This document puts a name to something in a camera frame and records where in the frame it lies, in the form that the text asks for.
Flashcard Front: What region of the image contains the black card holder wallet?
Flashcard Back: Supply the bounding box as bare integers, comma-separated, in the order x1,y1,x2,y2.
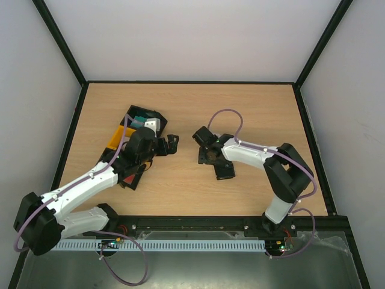
213,160,235,181

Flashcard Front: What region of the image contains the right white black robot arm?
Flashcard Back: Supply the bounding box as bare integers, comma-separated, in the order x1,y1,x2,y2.
192,126,316,236

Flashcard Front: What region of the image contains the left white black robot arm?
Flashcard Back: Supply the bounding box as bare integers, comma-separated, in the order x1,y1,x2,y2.
13,127,179,255

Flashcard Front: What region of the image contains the teal cards stack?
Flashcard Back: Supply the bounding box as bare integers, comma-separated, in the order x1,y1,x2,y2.
128,116,149,128

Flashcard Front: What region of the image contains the black bin with teal cards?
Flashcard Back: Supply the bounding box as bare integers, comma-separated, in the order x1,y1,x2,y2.
119,105,168,139

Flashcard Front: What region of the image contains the yellow bin with white cards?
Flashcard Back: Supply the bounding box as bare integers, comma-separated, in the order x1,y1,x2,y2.
106,125,135,150

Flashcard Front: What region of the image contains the black bin with red cards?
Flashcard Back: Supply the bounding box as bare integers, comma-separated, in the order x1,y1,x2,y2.
112,152,152,190

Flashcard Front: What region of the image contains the red white cards stack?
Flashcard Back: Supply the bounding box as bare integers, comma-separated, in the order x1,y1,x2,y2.
123,175,135,185

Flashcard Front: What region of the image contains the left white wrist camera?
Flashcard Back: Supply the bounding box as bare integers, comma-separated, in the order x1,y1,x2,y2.
144,118,161,133

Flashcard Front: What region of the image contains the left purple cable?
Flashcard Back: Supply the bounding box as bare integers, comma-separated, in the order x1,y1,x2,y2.
13,113,142,253

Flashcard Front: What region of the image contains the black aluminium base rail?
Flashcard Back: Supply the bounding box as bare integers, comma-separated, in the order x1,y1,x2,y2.
104,216,353,240

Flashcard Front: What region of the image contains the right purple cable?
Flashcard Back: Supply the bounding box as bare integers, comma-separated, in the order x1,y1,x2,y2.
207,108,316,259

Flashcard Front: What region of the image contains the light blue slotted cable duct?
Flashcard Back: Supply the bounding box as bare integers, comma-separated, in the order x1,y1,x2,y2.
52,239,265,252

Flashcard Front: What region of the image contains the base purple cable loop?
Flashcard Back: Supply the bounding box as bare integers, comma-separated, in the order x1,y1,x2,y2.
97,233,150,286

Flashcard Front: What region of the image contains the black cage frame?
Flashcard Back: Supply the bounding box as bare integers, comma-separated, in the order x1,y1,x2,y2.
7,0,372,289

